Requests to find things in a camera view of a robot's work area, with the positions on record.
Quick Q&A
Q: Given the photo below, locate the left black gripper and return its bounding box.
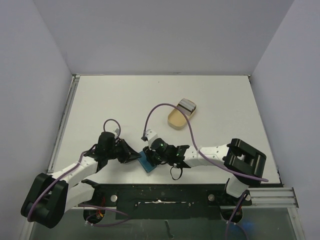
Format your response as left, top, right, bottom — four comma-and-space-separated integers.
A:
106, 138, 141, 164

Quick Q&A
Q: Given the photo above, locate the blue card holder wallet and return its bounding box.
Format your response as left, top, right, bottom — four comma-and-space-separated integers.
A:
138, 146, 162, 173

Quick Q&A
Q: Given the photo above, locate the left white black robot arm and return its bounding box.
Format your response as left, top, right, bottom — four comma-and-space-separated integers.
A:
20, 130, 141, 229

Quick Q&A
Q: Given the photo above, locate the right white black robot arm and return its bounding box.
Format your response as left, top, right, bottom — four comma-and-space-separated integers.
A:
143, 137, 268, 205

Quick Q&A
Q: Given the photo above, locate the stack of cards in tray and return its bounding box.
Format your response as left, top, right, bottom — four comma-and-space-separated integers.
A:
177, 98, 197, 115

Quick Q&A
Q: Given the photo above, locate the tan oval wooden tray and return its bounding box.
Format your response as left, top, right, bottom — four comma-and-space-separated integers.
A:
167, 104, 197, 130

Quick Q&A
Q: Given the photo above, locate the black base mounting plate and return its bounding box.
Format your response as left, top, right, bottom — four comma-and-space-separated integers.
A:
86, 184, 239, 220

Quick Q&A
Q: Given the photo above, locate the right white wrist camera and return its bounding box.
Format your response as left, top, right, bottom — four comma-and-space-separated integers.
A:
141, 129, 159, 148

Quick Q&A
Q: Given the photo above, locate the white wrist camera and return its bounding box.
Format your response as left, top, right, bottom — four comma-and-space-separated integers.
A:
141, 129, 159, 148
112, 128, 121, 139

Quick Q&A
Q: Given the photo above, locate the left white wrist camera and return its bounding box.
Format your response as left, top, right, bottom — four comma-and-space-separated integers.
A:
112, 128, 121, 139

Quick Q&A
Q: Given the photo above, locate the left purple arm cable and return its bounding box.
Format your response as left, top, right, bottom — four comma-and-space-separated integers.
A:
26, 119, 122, 223

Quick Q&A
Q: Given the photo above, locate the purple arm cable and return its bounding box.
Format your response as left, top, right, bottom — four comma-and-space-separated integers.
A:
142, 102, 270, 182
26, 119, 122, 223

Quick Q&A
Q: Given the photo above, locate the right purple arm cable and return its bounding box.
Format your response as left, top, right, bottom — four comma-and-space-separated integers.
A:
142, 102, 270, 182

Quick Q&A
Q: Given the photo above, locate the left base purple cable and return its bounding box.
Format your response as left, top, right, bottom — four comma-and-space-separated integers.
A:
82, 203, 138, 228

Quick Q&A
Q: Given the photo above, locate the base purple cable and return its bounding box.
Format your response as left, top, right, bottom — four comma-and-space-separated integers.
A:
223, 191, 251, 240
82, 203, 138, 228

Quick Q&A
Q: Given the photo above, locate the left aluminium rail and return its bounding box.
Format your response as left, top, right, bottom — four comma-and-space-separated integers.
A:
46, 74, 81, 174

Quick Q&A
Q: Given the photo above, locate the aluminium rail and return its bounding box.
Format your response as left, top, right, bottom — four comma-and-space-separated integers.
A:
46, 74, 81, 174
245, 187, 299, 208

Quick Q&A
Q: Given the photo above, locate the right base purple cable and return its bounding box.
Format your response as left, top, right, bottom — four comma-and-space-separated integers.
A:
223, 191, 251, 240

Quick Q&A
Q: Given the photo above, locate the right aluminium rail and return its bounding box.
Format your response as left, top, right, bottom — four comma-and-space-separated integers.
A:
245, 187, 299, 208

